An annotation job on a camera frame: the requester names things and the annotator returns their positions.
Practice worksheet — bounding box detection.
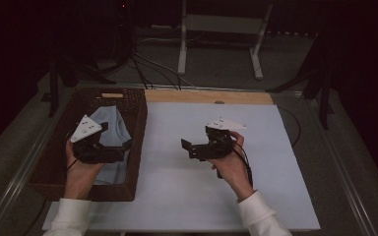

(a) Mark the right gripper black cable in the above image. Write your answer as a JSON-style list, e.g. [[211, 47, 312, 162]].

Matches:
[[230, 147, 254, 189]]

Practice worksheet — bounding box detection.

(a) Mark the thin black cable loop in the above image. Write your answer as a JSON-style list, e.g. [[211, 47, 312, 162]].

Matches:
[[277, 105, 302, 148]]

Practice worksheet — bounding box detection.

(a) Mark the light blue sleeveless top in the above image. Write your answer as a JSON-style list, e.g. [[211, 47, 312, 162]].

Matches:
[[89, 105, 133, 186]]

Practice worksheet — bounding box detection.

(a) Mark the power strip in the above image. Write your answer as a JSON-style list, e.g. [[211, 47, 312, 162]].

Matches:
[[265, 29, 319, 37]]

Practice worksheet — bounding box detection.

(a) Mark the aluminium frame rail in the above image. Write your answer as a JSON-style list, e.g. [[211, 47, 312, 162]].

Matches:
[[303, 94, 378, 236], [0, 87, 77, 236], [75, 83, 304, 96]]

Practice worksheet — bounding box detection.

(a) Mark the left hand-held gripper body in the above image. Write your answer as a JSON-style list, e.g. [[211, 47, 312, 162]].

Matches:
[[70, 114, 126, 164]]

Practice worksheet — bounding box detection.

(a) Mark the person's right hand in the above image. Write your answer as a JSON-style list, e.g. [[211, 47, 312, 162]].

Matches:
[[211, 131, 255, 202]]

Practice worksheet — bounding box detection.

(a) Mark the brown wicker basket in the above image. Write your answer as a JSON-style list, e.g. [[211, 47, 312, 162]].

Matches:
[[28, 87, 149, 203]]

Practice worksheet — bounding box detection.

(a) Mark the person's left hand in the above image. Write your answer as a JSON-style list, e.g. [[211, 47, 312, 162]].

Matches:
[[63, 139, 105, 201]]

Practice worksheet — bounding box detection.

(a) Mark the white table mat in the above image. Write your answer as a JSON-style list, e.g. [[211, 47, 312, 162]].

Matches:
[[42, 101, 321, 232]]

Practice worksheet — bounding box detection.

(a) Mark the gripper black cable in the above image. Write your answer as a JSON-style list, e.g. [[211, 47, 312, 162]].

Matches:
[[230, 147, 254, 189], [66, 144, 90, 172]]

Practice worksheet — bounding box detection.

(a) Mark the white metal stand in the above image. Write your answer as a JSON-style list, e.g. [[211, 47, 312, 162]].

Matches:
[[176, 0, 274, 81]]

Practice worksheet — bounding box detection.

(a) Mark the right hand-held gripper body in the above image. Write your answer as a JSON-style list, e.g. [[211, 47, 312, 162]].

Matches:
[[190, 117, 248, 161]]

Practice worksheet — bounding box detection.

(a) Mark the black floor cable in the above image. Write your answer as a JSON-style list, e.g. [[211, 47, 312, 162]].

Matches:
[[130, 52, 156, 90], [132, 52, 182, 91]]

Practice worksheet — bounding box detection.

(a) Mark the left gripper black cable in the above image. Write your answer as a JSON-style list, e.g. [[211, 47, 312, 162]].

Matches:
[[66, 144, 90, 172]]

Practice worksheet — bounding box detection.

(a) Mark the black tripod stand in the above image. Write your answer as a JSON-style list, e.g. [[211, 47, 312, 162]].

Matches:
[[265, 62, 336, 131], [40, 55, 117, 119]]

